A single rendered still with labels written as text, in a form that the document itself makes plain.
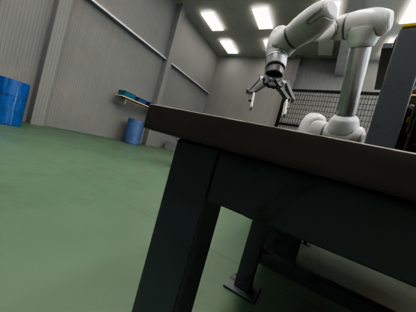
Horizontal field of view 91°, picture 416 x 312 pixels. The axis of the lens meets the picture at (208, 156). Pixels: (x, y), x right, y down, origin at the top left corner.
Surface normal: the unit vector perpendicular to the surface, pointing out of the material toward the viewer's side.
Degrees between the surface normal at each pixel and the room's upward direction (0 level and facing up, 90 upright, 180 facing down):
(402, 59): 90
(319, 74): 90
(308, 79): 90
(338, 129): 112
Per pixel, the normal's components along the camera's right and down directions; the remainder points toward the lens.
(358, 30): -0.77, 0.35
